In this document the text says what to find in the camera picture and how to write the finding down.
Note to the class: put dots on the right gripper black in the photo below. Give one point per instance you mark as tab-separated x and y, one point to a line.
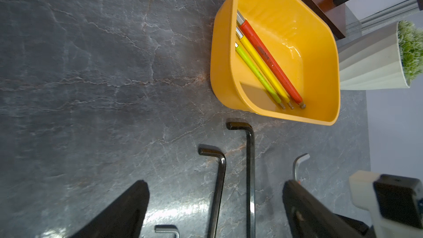
359	226

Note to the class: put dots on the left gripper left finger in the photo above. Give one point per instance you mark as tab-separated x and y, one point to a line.
123	218

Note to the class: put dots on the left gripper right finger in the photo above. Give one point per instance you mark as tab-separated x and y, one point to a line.
309	218

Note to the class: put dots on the orange hex key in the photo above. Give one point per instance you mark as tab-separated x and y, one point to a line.
296	165

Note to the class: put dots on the long black hex key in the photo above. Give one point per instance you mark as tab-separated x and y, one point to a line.
250	177

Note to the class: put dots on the green hex key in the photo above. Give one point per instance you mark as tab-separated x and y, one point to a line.
245	57

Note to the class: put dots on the yellow hex key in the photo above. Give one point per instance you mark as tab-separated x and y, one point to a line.
261	65

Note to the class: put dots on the yellow plastic storage box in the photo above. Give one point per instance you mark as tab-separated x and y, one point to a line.
302	45

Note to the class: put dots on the red hex key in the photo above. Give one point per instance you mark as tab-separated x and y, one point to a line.
270	61

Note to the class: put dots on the short black hex key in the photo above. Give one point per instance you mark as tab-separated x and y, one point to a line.
215	206

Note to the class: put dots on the white pot green plant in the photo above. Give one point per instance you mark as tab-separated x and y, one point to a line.
387	58

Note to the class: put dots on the aluminium frame profiles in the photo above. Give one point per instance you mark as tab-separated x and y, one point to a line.
395	13

